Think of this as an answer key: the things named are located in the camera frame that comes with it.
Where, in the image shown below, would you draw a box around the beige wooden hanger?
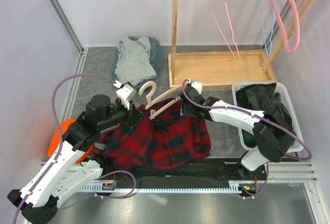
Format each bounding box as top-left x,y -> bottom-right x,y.
138,81 -> 180,120

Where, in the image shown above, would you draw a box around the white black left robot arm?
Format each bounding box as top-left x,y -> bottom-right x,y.
7,94 -> 140,223

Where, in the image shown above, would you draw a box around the red navy plaid skirt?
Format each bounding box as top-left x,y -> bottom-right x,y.
90,99 -> 211,170

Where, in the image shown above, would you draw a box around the blue wire hanger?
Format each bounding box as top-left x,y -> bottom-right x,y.
258,0 -> 277,57

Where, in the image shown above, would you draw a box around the pink wire hanger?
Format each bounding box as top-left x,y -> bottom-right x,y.
206,0 -> 240,59

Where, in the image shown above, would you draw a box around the orange garment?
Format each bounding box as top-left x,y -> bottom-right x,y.
46,119 -> 90,164

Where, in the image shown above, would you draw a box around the thick pink plastic hanger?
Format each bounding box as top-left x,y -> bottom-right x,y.
267,0 -> 309,55

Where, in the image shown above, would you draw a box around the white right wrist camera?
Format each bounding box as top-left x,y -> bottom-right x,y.
184,78 -> 203,94

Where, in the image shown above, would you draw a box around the wooden clothes rack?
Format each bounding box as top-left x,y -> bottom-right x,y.
168,0 -> 316,90

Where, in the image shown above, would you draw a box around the aluminium corner profile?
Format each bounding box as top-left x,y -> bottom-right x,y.
35,0 -> 85,54

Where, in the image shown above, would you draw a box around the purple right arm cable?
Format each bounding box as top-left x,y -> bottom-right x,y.
181,79 -> 312,161

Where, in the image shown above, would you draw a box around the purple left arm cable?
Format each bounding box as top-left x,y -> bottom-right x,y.
12,73 -> 118,224

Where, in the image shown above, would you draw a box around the grey t-shirt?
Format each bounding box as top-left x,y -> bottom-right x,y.
114,36 -> 157,86

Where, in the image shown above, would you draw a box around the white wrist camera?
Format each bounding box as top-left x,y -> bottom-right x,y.
113,81 -> 136,109
184,78 -> 203,94

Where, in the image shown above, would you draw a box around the light blue cable duct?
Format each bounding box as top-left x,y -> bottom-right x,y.
78,181 -> 242,194

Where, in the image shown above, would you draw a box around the black dotted garment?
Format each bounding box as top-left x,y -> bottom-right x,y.
235,83 -> 294,131

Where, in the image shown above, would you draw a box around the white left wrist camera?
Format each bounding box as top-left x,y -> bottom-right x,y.
113,81 -> 136,109

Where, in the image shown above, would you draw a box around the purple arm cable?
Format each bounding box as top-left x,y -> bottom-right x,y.
181,79 -> 312,161
12,73 -> 118,224

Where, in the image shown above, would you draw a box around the white plastic laundry basket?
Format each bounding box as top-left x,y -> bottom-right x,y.
231,81 -> 305,154

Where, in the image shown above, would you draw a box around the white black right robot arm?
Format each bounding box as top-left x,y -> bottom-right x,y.
180,84 -> 295,180

